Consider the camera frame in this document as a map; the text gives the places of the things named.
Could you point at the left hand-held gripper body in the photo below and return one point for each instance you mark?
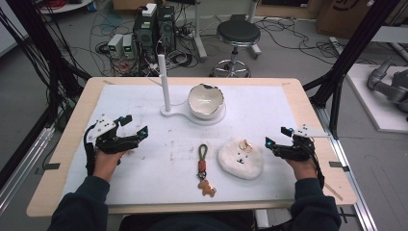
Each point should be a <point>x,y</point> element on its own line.
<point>107,142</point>

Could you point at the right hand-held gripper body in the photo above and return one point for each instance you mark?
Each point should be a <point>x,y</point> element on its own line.
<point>296,150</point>

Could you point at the person's right hand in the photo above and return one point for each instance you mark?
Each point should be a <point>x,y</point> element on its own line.
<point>304,170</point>

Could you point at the person's left hand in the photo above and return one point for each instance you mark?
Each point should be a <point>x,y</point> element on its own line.
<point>104,165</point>

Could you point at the gold rings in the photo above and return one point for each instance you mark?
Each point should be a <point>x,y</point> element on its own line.
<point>245,146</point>

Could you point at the white fluffy bear pouch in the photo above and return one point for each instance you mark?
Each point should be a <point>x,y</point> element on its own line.
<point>240,163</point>

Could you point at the white table mat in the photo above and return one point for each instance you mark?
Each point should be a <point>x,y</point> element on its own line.
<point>154,173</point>

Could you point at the black tape piece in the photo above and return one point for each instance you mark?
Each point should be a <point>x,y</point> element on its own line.
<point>338,166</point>
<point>51,166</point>

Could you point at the white jewelry stand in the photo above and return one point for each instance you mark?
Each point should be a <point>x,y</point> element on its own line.
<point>165,83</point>

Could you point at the white eggshell bowl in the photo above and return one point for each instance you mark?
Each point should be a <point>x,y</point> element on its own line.
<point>205,101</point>

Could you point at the grey power supply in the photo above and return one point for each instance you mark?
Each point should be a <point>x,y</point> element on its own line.
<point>115,45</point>
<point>128,46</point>

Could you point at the black computer tower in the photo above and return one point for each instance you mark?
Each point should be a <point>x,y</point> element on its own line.
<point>166,27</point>
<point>145,35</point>

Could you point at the white platform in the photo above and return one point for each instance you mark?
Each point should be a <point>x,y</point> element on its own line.
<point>375,112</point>

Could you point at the person's lap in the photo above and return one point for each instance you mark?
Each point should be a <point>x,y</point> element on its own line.
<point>186,223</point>

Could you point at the black round stool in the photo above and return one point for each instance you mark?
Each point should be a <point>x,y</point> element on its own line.
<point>238,33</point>

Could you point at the white box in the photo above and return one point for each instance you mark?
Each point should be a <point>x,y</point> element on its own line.
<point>149,9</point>

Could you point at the cardboard box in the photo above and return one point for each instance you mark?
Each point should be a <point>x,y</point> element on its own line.
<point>349,16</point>

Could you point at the black metal frame post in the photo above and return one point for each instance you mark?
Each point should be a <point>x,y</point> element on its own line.
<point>41,48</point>
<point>349,51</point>

